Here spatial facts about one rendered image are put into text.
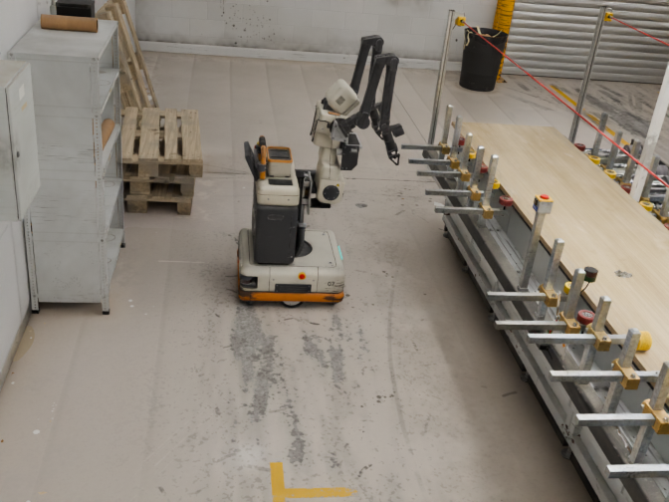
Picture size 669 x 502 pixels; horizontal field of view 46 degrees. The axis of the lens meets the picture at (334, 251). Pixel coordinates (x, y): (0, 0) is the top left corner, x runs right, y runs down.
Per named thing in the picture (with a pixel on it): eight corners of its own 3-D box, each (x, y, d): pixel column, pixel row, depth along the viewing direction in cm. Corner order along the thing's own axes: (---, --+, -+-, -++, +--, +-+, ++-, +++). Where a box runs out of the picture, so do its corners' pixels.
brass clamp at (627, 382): (623, 389, 295) (627, 378, 293) (607, 368, 307) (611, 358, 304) (638, 389, 296) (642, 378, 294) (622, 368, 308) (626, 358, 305)
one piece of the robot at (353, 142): (334, 170, 473) (337, 136, 463) (329, 153, 497) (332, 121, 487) (359, 171, 476) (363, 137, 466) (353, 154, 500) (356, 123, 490)
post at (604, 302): (575, 393, 336) (604, 299, 314) (572, 388, 339) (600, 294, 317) (583, 393, 337) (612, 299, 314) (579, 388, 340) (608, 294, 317)
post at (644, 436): (631, 470, 291) (669, 365, 268) (626, 463, 294) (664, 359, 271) (639, 470, 291) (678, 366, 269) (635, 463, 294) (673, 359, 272)
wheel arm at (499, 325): (495, 331, 341) (497, 323, 339) (493, 327, 344) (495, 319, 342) (588, 332, 348) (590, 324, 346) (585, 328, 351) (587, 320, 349)
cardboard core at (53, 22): (40, 15, 435) (96, 19, 439) (43, 12, 442) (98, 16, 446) (41, 30, 438) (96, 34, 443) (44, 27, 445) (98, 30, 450)
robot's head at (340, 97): (326, 103, 456) (344, 86, 453) (322, 93, 475) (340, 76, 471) (342, 120, 462) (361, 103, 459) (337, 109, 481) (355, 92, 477)
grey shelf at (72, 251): (31, 313, 463) (6, 52, 392) (59, 243, 542) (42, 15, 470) (109, 315, 470) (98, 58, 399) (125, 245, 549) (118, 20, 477)
